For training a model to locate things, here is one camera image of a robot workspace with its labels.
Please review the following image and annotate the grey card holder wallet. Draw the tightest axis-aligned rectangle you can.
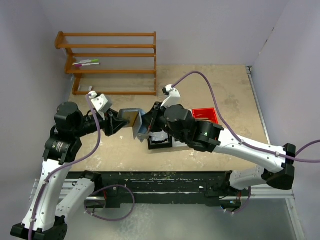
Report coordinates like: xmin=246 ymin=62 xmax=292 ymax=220
xmin=118 ymin=108 xmax=150 ymax=143

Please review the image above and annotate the black plastic bin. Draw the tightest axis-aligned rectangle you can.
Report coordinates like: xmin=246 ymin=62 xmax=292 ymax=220
xmin=147 ymin=132 xmax=173 ymax=150

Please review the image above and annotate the red plastic bin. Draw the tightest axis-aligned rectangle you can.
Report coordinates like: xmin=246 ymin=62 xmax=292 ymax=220
xmin=191 ymin=107 xmax=219 ymax=124

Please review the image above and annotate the white plastic bin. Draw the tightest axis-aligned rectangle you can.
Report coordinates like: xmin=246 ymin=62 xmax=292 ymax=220
xmin=172 ymin=138 xmax=188 ymax=148

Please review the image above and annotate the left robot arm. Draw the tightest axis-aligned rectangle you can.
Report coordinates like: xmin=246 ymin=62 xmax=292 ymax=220
xmin=10 ymin=102 xmax=128 ymax=240

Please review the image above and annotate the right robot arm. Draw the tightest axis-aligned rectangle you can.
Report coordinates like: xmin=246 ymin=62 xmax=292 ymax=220
xmin=142 ymin=102 xmax=295 ymax=190

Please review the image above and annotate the white VIP cards pile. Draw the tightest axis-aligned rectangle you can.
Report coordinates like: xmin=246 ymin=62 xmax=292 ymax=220
xmin=150 ymin=131 xmax=168 ymax=142

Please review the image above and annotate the small grey box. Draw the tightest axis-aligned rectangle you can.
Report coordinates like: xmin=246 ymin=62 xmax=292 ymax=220
xmin=78 ymin=84 xmax=93 ymax=92

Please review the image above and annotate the wooden shelf rack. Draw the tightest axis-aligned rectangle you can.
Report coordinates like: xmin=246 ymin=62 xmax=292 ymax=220
xmin=54 ymin=31 xmax=157 ymax=96

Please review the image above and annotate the green marker pen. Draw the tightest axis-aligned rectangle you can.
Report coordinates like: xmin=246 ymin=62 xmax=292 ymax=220
xmin=80 ymin=58 xmax=99 ymax=63

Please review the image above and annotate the pink marker pen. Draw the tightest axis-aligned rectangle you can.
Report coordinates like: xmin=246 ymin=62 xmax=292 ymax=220
xmin=73 ymin=62 xmax=100 ymax=68

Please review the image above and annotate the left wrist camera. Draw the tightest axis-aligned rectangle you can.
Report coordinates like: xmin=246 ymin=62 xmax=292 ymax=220
xmin=88 ymin=91 xmax=113 ymax=119

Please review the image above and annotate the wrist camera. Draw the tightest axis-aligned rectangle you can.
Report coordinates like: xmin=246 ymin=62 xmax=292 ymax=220
xmin=161 ymin=84 xmax=181 ymax=109
xmin=88 ymin=91 xmax=113 ymax=119

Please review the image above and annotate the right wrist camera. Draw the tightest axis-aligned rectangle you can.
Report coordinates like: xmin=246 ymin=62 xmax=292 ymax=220
xmin=161 ymin=84 xmax=181 ymax=109

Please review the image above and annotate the loose purple cable loop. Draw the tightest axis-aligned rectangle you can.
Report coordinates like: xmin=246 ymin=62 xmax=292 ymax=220
xmin=83 ymin=183 xmax=136 ymax=221

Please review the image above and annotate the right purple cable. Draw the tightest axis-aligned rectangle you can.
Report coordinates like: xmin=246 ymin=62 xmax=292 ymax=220
xmin=172 ymin=71 xmax=320 ymax=163

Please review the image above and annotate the aluminium rail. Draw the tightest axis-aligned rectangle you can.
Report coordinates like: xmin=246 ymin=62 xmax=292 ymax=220
xmin=251 ymin=184 xmax=294 ymax=199

